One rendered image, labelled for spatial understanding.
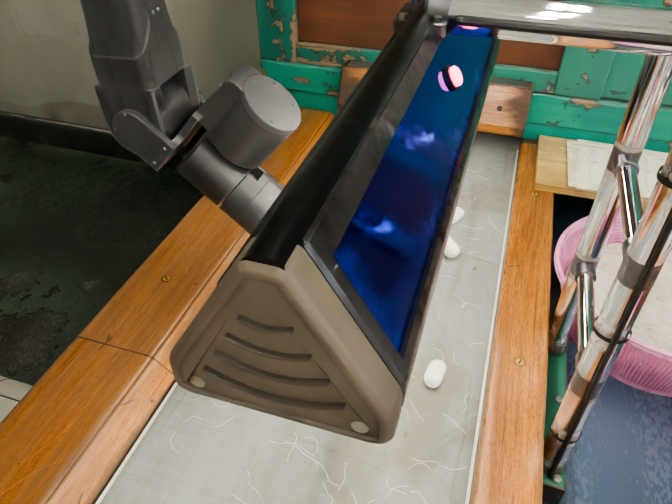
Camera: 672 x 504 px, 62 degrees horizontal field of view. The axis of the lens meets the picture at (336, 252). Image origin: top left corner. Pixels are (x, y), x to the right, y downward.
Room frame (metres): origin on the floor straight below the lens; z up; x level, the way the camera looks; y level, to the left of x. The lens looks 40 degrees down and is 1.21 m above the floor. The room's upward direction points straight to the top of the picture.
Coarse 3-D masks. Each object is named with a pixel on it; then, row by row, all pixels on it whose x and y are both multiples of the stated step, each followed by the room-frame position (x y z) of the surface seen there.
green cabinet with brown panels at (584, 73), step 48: (288, 0) 0.95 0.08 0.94; (336, 0) 0.94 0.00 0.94; (384, 0) 0.91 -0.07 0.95; (624, 0) 0.80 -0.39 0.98; (288, 48) 0.95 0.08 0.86; (336, 48) 0.92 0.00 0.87; (528, 48) 0.84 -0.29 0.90; (576, 48) 0.81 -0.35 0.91; (576, 96) 0.81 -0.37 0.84; (624, 96) 0.79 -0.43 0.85
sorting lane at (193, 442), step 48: (480, 192) 0.70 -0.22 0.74; (480, 240) 0.58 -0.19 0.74; (480, 288) 0.49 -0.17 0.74; (432, 336) 0.41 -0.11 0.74; (480, 336) 0.41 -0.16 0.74; (480, 384) 0.35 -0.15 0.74; (144, 432) 0.29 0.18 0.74; (192, 432) 0.30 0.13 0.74; (240, 432) 0.30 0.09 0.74; (288, 432) 0.30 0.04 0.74; (432, 432) 0.30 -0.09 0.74; (144, 480) 0.25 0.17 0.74; (192, 480) 0.25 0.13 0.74; (240, 480) 0.25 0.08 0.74; (288, 480) 0.25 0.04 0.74; (336, 480) 0.25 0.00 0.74; (384, 480) 0.25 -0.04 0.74; (432, 480) 0.25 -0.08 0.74
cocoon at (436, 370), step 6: (438, 360) 0.37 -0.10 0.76; (432, 366) 0.36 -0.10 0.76; (438, 366) 0.36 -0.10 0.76; (444, 366) 0.36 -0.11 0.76; (426, 372) 0.35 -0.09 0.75; (432, 372) 0.35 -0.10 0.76; (438, 372) 0.35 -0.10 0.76; (444, 372) 0.36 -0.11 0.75; (426, 378) 0.35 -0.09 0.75; (432, 378) 0.35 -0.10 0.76; (438, 378) 0.35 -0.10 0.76; (426, 384) 0.35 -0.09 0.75; (432, 384) 0.34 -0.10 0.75; (438, 384) 0.34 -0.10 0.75
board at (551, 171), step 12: (540, 144) 0.78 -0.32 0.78; (552, 144) 0.78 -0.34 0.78; (564, 144) 0.78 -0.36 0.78; (540, 156) 0.74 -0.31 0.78; (552, 156) 0.74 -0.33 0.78; (564, 156) 0.74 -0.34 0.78; (540, 168) 0.71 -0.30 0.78; (552, 168) 0.71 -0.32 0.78; (564, 168) 0.71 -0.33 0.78; (540, 180) 0.67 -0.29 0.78; (552, 180) 0.67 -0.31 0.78; (564, 180) 0.67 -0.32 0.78; (552, 192) 0.66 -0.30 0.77; (564, 192) 0.65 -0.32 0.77; (576, 192) 0.65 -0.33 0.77; (588, 192) 0.65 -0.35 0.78
